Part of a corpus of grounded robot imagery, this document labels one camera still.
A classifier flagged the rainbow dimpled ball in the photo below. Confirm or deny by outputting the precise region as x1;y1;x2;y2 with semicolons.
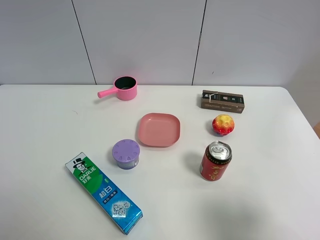
212;114;235;136

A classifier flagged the pink square plate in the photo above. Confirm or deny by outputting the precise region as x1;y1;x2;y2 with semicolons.
137;113;181;148

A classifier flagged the purple lidded container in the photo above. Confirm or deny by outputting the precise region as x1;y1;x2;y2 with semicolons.
112;139;140;170

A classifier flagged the pink toy saucepan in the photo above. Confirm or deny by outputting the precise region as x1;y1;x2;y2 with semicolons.
97;76;138;101

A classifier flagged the red drink can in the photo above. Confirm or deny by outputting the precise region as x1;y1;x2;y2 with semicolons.
199;141;232;181

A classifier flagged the brown cardboard box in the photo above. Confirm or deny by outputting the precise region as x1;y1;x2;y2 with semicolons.
200;90;245;114

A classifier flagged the Darlie toothpaste box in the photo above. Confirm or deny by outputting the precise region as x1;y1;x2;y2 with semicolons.
65;152;143;235

